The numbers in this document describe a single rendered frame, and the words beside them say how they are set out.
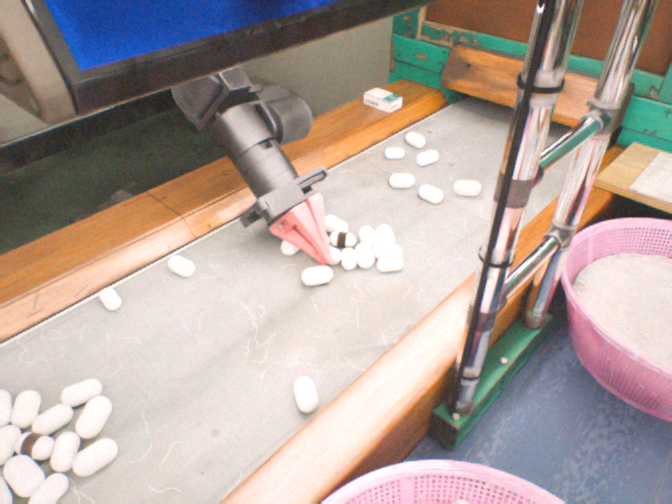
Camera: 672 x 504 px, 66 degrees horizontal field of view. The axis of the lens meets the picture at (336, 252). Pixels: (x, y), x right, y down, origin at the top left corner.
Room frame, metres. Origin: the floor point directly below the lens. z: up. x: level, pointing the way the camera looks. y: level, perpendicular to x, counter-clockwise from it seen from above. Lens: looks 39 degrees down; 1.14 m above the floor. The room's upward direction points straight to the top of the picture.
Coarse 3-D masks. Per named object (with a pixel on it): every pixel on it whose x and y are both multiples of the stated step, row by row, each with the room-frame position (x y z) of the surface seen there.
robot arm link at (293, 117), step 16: (224, 80) 0.56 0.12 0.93; (240, 80) 0.57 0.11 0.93; (224, 96) 0.55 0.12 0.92; (240, 96) 0.58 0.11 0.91; (256, 96) 0.60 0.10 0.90; (272, 96) 0.62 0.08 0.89; (288, 96) 0.63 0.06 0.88; (208, 112) 0.56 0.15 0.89; (272, 112) 0.58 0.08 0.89; (288, 112) 0.59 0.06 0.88; (304, 112) 0.61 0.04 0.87; (208, 128) 0.58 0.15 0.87; (288, 128) 0.58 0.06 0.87; (304, 128) 0.60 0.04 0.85
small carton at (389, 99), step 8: (376, 88) 0.92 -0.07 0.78; (368, 96) 0.89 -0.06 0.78; (376, 96) 0.88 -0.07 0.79; (384, 96) 0.88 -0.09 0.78; (392, 96) 0.88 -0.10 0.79; (400, 96) 0.88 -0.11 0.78; (368, 104) 0.89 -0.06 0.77; (376, 104) 0.88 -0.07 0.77; (384, 104) 0.86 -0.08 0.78; (392, 104) 0.86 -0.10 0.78; (400, 104) 0.88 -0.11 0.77
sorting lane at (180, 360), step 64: (448, 128) 0.85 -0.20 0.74; (320, 192) 0.64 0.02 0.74; (384, 192) 0.64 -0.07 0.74; (448, 192) 0.64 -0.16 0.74; (192, 256) 0.49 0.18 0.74; (256, 256) 0.49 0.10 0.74; (448, 256) 0.49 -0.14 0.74; (64, 320) 0.38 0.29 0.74; (128, 320) 0.38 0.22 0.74; (192, 320) 0.38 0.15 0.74; (256, 320) 0.38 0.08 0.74; (320, 320) 0.38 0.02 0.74; (384, 320) 0.38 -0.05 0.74; (0, 384) 0.30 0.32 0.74; (64, 384) 0.30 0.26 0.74; (128, 384) 0.30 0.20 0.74; (192, 384) 0.30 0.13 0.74; (256, 384) 0.30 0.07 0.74; (320, 384) 0.30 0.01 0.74; (128, 448) 0.23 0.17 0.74; (192, 448) 0.23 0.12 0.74; (256, 448) 0.23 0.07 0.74
